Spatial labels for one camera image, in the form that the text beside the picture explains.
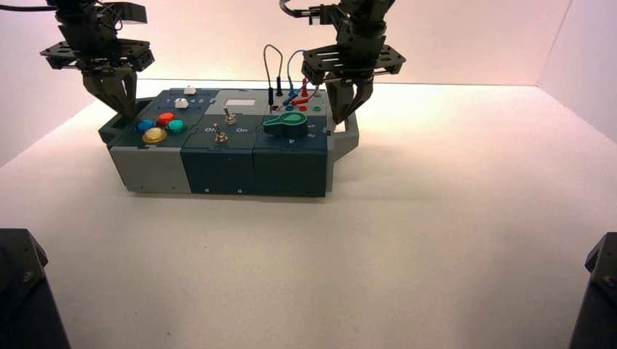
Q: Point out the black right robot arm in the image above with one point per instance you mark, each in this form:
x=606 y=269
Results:
x=366 y=19

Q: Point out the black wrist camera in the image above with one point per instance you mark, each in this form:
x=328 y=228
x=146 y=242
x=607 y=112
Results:
x=129 y=12

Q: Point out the dark teal grey control box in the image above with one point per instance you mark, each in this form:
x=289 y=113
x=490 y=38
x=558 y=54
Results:
x=217 y=164

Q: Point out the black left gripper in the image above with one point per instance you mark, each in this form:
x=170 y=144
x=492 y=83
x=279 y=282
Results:
x=96 y=55

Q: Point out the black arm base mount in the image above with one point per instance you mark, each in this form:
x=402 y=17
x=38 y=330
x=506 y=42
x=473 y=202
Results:
x=597 y=298
x=24 y=298

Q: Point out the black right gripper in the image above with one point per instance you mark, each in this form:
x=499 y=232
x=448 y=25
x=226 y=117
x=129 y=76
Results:
x=352 y=60

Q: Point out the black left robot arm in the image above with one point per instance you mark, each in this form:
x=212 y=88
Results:
x=82 y=24

